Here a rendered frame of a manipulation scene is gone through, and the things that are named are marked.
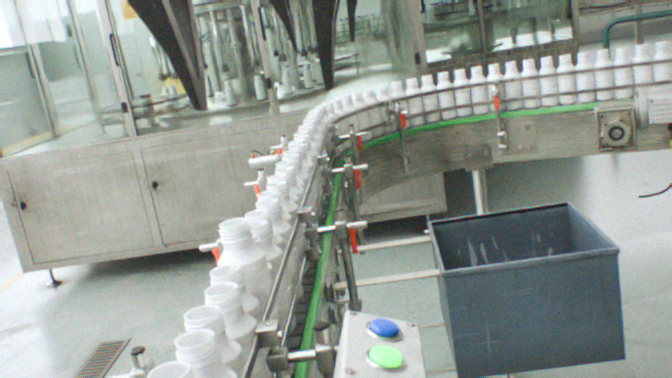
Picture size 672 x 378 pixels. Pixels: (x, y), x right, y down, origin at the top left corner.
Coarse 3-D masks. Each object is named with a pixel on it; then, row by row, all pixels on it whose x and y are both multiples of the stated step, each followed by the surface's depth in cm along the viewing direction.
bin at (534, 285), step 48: (432, 240) 143; (480, 240) 155; (528, 240) 155; (576, 240) 149; (336, 288) 132; (480, 288) 126; (528, 288) 125; (576, 288) 125; (480, 336) 128; (528, 336) 128; (576, 336) 127
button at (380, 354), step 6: (372, 348) 64; (378, 348) 64; (384, 348) 65; (390, 348) 65; (372, 354) 64; (378, 354) 63; (384, 354) 64; (390, 354) 64; (396, 354) 64; (372, 360) 63; (378, 360) 63; (384, 360) 63; (390, 360) 63; (396, 360) 63; (390, 366) 63
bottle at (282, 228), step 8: (264, 200) 110; (272, 200) 110; (264, 208) 107; (272, 208) 107; (272, 216) 107; (280, 216) 108; (272, 224) 107; (280, 224) 108; (288, 224) 109; (280, 232) 107; (288, 232) 108; (296, 256) 110; (288, 264) 108; (296, 264) 110; (296, 272) 110; (296, 280) 109
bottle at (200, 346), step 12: (180, 336) 64; (192, 336) 65; (204, 336) 65; (180, 348) 62; (192, 348) 62; (204, 348) 62; (216, 348) 63; (180, 360) 62; (192, 360) 62; (204, 360) 62; (216, 360) 63; (204, 372) 62; (216, 372) 63; (228, 372) 64
